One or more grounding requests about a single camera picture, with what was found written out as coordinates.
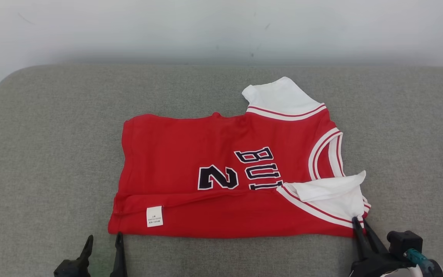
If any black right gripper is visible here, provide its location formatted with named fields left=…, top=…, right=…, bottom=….
left=350, top=217, right=408, bottom=277

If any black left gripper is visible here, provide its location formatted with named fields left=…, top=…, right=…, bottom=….
left=53, top=232, right=128, bottom=277

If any red and white basketball jersey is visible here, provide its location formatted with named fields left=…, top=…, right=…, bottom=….
left=108, top=76, right=372, bottom=239

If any grey fabric sofa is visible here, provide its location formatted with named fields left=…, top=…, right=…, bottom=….
left=0, top=63, right=443, bottom=277

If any teal cable connector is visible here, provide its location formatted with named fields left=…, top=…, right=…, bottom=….
left=404, top=248, right=434, bottom=270

